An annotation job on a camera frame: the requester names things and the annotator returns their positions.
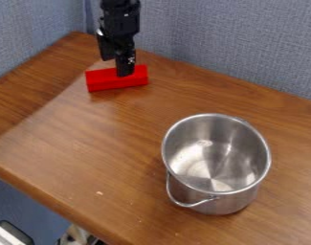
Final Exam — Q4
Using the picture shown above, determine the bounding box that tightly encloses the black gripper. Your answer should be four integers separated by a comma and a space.
97, 3, 141, 77

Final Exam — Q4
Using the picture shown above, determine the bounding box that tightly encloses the red rectangular block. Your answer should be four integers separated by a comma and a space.
85, 65, 149, 92

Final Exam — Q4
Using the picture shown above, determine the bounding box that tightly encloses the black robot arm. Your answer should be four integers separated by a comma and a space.
97, 0, 141, 78

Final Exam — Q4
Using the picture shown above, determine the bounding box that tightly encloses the stainless steel pot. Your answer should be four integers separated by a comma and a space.
162, 113, 271, 215

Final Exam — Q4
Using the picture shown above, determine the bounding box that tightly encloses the white object under table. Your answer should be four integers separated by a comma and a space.
57, 223, 105, 245

